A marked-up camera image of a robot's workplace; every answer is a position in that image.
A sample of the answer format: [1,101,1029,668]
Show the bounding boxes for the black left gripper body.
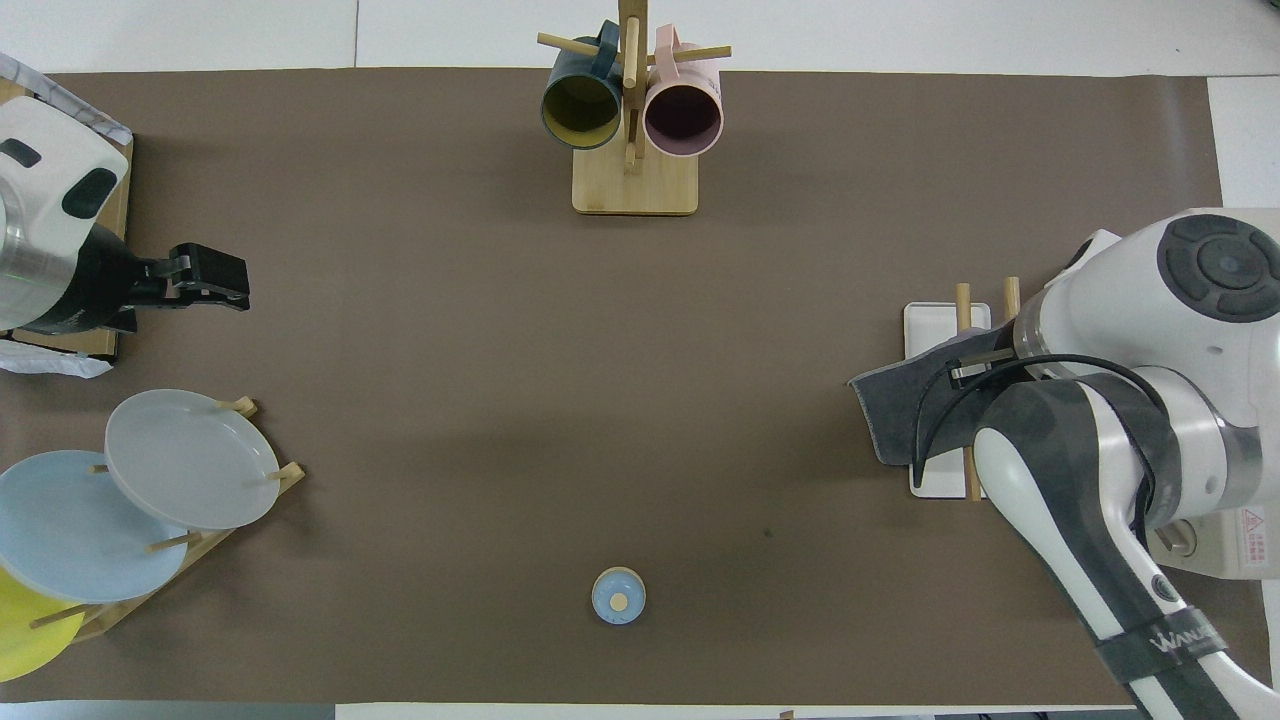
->
[40,224,168,337]

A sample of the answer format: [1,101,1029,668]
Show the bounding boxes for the purple and grey towel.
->
[847,334,1023,470]

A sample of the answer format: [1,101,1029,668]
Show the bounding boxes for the wooden plate rack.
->
[28,396,306,644]

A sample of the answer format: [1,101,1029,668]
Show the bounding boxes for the white towel rack wooden rods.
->
[904,277,1024,502]

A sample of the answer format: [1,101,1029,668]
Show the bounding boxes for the grey plate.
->
[105,389,282,531]

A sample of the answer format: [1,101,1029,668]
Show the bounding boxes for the marble pattern sheet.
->
[0,52,134,380]

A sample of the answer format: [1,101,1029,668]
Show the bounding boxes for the light blue plate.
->
[0,450,191,604]

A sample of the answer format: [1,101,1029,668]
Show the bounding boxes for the yellow plate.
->
[0,565,88,683]

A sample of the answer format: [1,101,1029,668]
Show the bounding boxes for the dark teal mug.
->
[541,20,625,151]

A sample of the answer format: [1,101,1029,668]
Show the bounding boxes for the wooden mug tree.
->
[537,0,733,217]

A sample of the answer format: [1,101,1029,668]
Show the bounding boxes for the brown table mat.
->
[0,67,1278,705]

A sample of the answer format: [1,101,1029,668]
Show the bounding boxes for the pink mug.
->
[643,25,724,159]

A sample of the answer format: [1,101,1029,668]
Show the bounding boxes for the blue round bell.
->
[592,567,647,626]

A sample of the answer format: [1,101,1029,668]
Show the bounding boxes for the cream toaster oven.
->
[1070,228,1280,582]

